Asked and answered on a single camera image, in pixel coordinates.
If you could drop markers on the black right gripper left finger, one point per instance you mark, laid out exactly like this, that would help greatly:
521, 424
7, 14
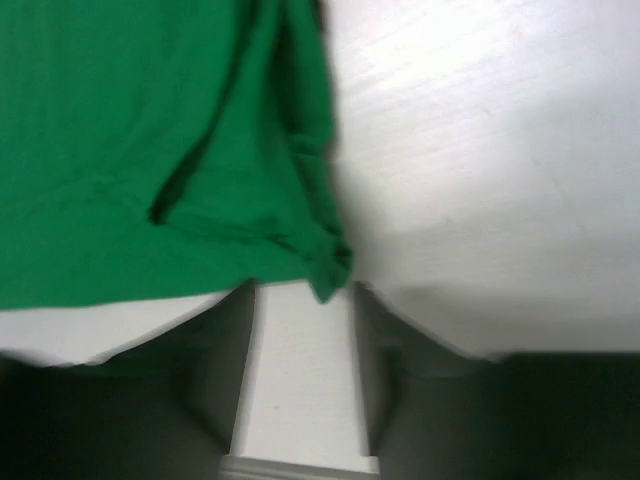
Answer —
162, 409

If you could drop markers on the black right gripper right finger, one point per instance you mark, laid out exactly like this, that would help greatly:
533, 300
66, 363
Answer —
434, 413

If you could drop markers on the green t shirt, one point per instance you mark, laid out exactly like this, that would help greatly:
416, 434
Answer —
157, 149

